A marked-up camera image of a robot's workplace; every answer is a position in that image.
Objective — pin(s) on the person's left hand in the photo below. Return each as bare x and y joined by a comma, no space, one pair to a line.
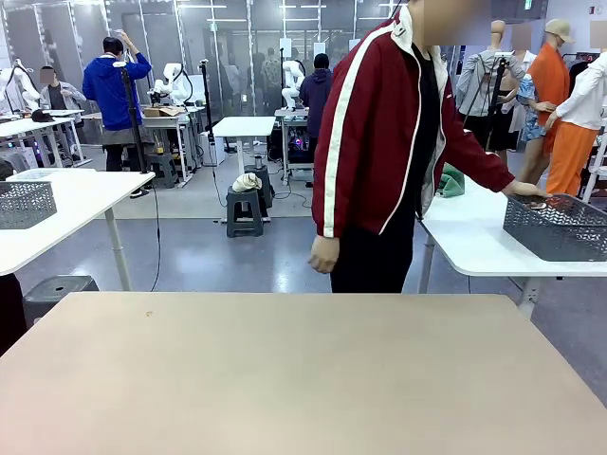
526,189

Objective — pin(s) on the person's right hand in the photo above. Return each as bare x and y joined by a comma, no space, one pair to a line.
325,253

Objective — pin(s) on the grey perforated plastic basket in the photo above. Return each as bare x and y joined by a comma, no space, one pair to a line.
23,206
555,230

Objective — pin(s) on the green terry towel white loop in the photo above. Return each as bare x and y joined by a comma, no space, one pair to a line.
451,186

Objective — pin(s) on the person's right forearm maroon sleeve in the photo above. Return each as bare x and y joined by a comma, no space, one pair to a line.
332,199

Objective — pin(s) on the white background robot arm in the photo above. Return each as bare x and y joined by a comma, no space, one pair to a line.
21,85
173,83
291,80

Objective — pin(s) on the person's left forearm maroon sleeve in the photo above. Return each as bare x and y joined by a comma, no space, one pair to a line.
483,166

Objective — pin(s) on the mannequin white shirt orange trousers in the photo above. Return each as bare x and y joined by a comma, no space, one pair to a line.
576,137

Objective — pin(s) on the white rounded table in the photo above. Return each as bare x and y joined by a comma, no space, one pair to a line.
474,242
76,204

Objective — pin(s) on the grey plastic step stool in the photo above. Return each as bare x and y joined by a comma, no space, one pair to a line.
266,185
244,213

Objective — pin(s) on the beige crumpled cloth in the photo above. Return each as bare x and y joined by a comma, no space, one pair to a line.
246,182

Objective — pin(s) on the mannequin orange top beige cap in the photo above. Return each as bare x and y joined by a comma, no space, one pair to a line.
552,85

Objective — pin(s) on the mannequin grey hoodie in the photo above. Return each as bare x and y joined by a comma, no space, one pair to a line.
483,80

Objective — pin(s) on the person in maroon jacket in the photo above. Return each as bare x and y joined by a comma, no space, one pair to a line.
379,142

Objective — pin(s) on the white rectangular desk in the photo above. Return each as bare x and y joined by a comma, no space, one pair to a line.
244,128
33,125

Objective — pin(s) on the person in dark hoodie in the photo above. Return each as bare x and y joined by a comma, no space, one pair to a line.
318,99

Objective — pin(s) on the black tripod pole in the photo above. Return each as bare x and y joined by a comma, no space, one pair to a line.
207,104
134,123

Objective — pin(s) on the flat cardboard box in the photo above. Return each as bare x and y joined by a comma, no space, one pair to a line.
159,112

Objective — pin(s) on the person in blue hoodie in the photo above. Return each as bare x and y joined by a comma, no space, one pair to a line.
114,95

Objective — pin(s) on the seated person grey jacket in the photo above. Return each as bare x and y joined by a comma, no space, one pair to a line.
59,97

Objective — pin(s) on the black cap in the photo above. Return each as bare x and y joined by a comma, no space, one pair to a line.
42,115

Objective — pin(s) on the black camera tripod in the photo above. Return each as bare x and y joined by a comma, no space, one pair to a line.
495,90

